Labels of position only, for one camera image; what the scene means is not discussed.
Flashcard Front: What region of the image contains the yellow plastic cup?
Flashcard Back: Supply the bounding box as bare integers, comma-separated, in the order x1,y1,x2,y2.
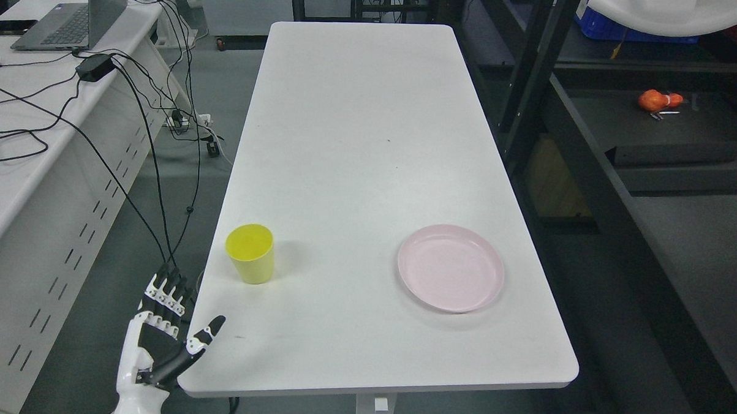
225,224,274,285

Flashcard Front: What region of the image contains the white side desk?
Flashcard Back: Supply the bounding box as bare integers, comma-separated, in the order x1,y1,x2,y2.
0,0,194,414

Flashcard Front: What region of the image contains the white round lamp shade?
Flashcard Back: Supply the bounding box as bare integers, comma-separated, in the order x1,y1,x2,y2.
588,0,737,37

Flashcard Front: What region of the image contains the pink plastic plate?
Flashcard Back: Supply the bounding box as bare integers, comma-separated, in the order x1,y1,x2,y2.
397,224,505,314

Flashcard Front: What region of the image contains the orange plush toy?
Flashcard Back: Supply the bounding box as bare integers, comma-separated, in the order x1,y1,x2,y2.
637,89,684,113

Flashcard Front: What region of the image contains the white power strip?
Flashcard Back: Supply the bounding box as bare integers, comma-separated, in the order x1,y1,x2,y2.
163,111,214,137

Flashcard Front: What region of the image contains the black metal rack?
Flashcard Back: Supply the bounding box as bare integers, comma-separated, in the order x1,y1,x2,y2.
452,0,737,414

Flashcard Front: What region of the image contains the white work table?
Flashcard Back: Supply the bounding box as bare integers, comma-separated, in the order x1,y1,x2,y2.
178,21,580,414

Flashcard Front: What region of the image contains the grey laptop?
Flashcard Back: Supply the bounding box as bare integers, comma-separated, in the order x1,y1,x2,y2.
10,0,128,52

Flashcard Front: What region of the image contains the black looped cable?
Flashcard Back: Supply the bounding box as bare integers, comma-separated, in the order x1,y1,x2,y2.
0,81,97,165

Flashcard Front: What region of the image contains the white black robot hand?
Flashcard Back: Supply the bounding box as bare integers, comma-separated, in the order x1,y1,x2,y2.
110,262,225,414

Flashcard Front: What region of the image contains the black hanging cable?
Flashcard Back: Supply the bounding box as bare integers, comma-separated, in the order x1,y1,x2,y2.
100,0,208,269

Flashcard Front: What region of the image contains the black power adapter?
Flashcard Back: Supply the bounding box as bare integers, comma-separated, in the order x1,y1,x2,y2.
75,54,115,83

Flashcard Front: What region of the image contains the black smartphone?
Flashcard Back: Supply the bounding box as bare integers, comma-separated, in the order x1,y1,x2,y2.
0,19,38,36

